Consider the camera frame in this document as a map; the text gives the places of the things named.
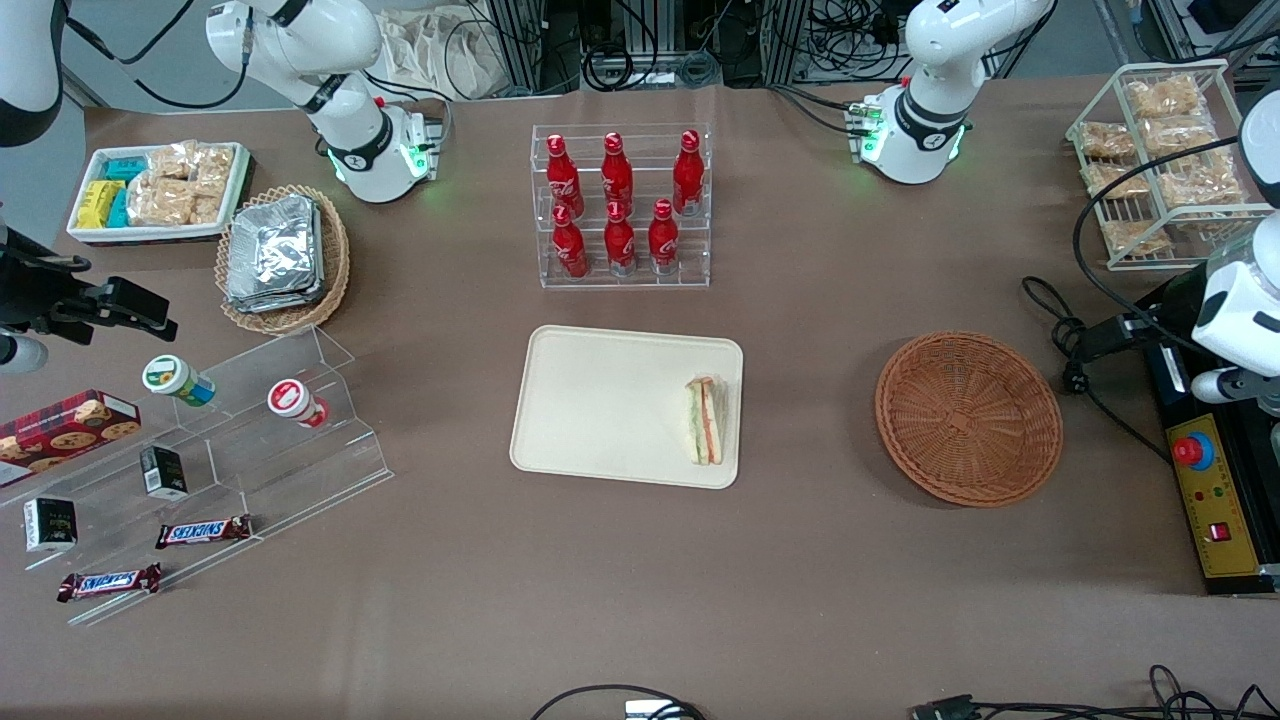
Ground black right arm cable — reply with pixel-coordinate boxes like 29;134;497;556
60;0;251;111

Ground aluminium frame post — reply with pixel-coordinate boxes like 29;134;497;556
487;0;546;96
765;0;813;87

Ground black cable with connector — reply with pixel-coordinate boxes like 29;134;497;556
912;664;1280;720

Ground yellow snack pack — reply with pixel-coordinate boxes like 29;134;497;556
77;180;121;230

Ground triangle sandwich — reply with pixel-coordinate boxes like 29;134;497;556
684;376;726;467

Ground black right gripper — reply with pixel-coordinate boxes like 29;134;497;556
0;230;179;347

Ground coiled black cable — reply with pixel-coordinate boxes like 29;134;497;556
583;40;723;93

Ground silver foil packet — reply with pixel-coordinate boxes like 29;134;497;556
228;195;319;299
225;200;326;313

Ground round brown wicker basket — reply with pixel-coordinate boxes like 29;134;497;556
875;331;1064;508

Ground white cloth bag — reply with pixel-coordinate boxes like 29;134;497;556
385;8;511;101

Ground beige plastic tray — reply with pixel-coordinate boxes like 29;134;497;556
509;324;746;491

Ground brown Snickers bar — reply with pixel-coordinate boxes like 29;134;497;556
155;514;253;550
57;563;163;603

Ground clear acrylic bottle rack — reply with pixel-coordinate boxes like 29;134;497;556
530;122;713;291

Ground white adapter with black cable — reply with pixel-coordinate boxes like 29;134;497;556
530;684;707;720

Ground small black carton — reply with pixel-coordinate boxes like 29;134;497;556
23;497;79;553
139;446;189;501

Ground red cola bottle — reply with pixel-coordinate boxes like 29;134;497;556
601;132;635;213
648;198;680;274
604;200;637;276
552;205;589;279
546;133;584;216
672;130;705;216

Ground red-lidded yogurt cup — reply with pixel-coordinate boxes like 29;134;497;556
267;378;331;429

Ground clear acrylic stepped stand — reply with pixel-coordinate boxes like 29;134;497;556
0;325;394;628

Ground red tartan cookie box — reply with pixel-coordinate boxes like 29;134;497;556
0;389;142;491

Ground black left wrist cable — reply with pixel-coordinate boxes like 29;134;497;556
1072;135;1241;351

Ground black power cable with plug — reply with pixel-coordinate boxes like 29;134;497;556
1020;275;1173;466

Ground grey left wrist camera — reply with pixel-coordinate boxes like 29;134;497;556
1190;366;1280;407

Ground oval light wicker basket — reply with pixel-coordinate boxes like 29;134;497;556
215;184;351;336

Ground bagged fried snack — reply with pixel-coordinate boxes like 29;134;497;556
1103;220;1173;259
1140;115;1217;162
1078;122;1137;161
1085;163;1151;200
1155;160;1247;211
1125;75;1207;120

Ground white rectangular snack tray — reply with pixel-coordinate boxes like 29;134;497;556
67;143;251;246

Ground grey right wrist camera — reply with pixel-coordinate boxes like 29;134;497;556
0;335;49;375

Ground white wire rack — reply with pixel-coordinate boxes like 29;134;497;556
1065;62;1276;273

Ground black yellow control box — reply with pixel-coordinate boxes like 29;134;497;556
1140;270;1280;598

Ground green-lidded yogurt cup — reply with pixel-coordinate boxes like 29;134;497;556
141;354;216;408

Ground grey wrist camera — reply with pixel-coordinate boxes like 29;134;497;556
0;335;49;375
1190;366;1280;407

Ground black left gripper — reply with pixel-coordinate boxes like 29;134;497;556
1074;268;1213;365

